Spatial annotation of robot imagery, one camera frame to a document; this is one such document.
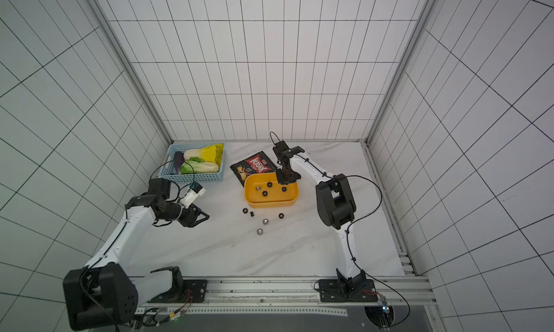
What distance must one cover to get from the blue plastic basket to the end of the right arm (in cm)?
32

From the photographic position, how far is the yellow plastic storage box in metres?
0.94

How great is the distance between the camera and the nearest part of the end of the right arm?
2.39 feet
